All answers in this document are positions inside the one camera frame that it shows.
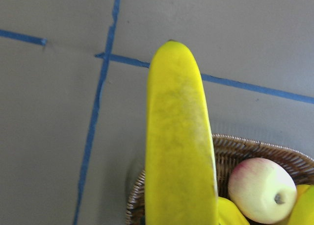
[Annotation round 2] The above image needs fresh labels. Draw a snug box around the yellow banana basket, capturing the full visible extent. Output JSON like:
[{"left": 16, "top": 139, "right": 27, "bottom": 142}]
[
  {"left": 287, "top": 184, "right": 314, "bottom": 225},
  {"left": 145, "top": 40, "right": 218, "bottom": 225}
]

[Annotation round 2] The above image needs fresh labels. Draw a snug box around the yellow star fruit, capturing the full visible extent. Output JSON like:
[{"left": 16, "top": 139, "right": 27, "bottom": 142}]
[{"left": 218, "top": 197, "right": 249, "bottom": 225}]

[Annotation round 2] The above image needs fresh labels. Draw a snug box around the pale yellow apple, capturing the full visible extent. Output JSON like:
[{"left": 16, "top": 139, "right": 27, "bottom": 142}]
[{"left": 228, "top": 158, "right": 297, "bottom": 224}]

